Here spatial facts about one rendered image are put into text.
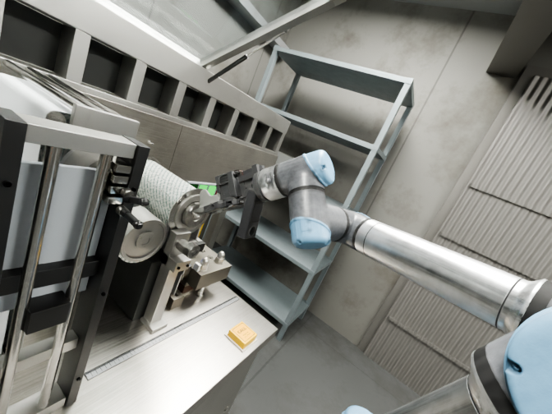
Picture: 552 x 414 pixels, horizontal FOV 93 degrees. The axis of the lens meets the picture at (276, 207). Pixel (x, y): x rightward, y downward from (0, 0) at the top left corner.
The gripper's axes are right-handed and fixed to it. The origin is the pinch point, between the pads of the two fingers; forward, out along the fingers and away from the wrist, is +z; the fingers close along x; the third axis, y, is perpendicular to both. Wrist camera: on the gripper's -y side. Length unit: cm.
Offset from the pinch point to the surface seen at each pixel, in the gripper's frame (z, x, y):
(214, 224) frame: 69, -79, 5
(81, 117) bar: -8.1, 30.5, 14.4
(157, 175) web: 13.3, 2.1, 14.2
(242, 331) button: 9.7, -17.4, -38.1
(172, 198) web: 6.6, 4.0, 5.7
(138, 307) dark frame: 25.5, 6.0, -21.6
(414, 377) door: -10, -210, -160
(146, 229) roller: 9.5, 10.7, -1.6
